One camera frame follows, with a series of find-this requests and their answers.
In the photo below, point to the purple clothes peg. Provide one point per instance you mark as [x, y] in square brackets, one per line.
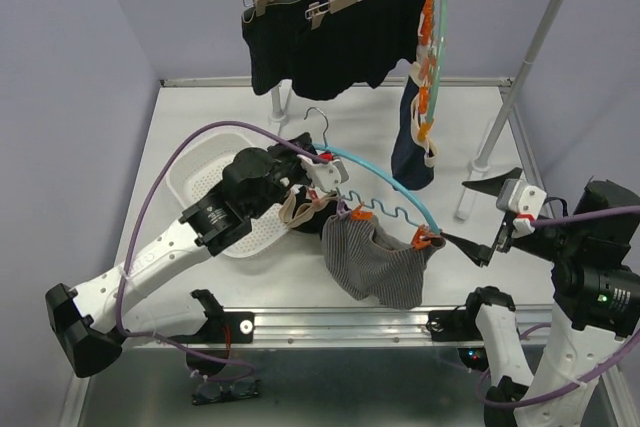
[342, 210]

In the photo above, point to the metal clothes rack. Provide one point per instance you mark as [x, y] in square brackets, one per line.
[479, 39]

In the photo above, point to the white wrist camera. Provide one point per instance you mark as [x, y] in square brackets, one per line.
[326, 175]
[523, 202]

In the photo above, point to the grey striped underwear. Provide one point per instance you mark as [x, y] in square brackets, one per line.
[365, 261]

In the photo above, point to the rear black shorts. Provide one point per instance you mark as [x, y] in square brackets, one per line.
[271, 40]

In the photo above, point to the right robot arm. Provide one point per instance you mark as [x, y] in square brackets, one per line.
[595, 310]

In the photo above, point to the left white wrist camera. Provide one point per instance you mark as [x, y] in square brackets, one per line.
[326, 175]

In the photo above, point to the black eyeglasses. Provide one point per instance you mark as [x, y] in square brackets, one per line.
[211, 393]

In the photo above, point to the aluminium mounting rail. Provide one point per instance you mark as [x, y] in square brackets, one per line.
[273, 328]

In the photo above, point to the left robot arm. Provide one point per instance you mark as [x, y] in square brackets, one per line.
[88, 319]

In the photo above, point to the black underwear beige waistband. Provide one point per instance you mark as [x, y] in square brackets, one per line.
[306, 212]

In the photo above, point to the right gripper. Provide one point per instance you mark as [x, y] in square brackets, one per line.
[482, 253]

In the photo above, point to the white perforated plastic basket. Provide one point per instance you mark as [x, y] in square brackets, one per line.
[230, 191]

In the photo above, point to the black shorts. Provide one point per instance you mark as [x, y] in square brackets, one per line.
[359, 44]
[271, 40]

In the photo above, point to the blue plastic clip hanger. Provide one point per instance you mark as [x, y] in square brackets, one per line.
[398, 212]

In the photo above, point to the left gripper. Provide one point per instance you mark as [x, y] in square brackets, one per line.
[291, 154]

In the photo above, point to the orange clothes peg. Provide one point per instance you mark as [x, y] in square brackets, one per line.
[424, 238]

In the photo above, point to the front black shorts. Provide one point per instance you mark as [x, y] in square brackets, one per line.
[359, 44]

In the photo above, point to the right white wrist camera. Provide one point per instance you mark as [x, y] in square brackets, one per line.
[523, 202]

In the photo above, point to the green plastic clip hanger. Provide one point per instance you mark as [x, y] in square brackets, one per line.
[432, 44]

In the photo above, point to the navy blue underwear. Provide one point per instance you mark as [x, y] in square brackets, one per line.
[411, 165]

